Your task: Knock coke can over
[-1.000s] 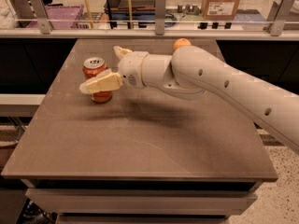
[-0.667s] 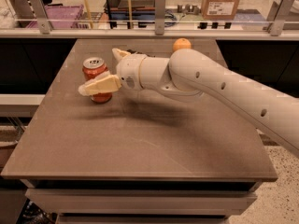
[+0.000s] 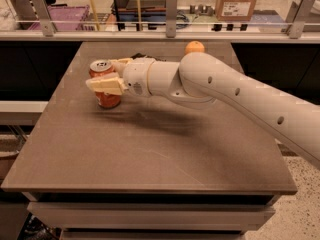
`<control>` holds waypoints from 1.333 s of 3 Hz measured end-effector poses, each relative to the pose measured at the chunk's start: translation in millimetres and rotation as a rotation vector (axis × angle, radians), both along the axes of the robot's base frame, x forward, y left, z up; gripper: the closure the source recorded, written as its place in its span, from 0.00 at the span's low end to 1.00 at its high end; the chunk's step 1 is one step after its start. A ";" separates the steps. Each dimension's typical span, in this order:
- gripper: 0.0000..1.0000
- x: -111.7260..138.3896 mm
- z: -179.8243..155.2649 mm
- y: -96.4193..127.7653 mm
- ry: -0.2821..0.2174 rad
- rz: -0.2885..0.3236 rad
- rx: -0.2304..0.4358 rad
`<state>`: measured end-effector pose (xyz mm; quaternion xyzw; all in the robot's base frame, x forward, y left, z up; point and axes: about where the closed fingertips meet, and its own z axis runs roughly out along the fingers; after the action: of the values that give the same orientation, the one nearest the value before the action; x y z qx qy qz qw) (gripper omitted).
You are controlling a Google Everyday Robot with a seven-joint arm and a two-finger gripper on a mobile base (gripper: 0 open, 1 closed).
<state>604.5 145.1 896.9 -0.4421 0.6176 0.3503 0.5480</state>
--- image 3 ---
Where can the black snack bar packet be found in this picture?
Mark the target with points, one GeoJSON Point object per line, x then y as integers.
{"type": "Point", "coordinates": [139, 55]}

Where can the cardboard box with label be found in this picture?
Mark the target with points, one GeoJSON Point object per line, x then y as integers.
{"type": "Point", "coordinates": [234, 10]}

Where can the middle metal railing post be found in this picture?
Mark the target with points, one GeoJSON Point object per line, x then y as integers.
{"type": "Point", "coordinates": [171, 13]}

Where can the yellow broom stick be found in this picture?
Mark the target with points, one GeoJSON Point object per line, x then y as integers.
{"type": "Point", "coordinates": [95, 16]}

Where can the metal railing post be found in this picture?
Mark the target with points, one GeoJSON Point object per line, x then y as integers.
{"type": "Point", "coordinates": [47, 27]}
{"type": "Point", "coordinates": [297, 17]}
{"type": "Point", "coordinates": [171, 13]}

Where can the red coke can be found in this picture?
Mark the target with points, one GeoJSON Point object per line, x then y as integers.
{"type": "Point", "coordinates": [100, 68]}

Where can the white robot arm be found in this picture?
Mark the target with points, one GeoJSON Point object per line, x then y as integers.
{"type": "Point", "coordinates": [199, 79]}

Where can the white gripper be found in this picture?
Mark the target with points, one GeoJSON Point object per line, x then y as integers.
{"type": "Point", "coordinates": [137, 74]}

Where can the orange fruit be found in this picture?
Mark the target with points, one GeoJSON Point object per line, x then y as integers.
{"type": "Point", "coordinates": [194, 46]}

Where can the left metal railing post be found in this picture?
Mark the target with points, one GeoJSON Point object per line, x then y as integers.
{"type": "Point", "coordinates": [47, 27]}

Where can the right metal railing post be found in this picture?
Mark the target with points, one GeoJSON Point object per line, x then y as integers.
{"type": "Point", "coordinates": [297, 17]}

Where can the purple plastic crate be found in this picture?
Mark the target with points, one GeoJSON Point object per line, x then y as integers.
{"type": "Point", "coordinates": [68, 18]}

